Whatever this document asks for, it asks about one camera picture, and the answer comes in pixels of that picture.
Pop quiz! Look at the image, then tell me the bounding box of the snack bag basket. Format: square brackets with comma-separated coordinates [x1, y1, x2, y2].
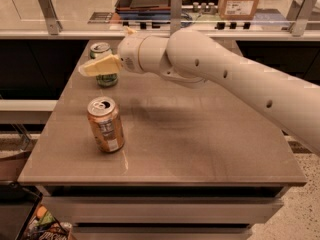
[16, 196, 77, 240]

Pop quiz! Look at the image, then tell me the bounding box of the orange soda can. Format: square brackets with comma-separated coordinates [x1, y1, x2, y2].
[87, 96, 124, 153]

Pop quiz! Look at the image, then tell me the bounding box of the cardboard box with label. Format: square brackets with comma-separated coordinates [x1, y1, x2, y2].
[218, 0, 259, 20]

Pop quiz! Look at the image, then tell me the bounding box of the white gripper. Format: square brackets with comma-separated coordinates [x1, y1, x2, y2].
[78, 26, 170, 77]

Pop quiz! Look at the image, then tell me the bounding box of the metal glass bracket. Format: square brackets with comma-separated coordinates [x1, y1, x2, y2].
[170, 0, 182, 34]
[38, 0, 62, 35]
[290, 0, 317, 37]

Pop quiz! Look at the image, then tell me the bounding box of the right metal glass bracket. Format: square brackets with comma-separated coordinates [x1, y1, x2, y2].
[290, 0, 317, 37]

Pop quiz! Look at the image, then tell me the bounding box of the upper white drawer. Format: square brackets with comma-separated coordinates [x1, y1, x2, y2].
[43, 197, 283, 224]

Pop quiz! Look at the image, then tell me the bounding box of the left metal glass bracket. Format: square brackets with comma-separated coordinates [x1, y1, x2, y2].
[38, 0, 62, 35]

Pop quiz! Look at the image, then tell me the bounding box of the middle metal glass bracket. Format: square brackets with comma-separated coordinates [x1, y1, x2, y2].
[170, 0, 182, 34]

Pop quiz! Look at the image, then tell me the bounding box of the green soda can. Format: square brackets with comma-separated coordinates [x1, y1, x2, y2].
[90, 42, 118, 88]

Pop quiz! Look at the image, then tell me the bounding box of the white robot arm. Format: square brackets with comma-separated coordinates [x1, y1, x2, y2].
[78, 29, 320, 154]

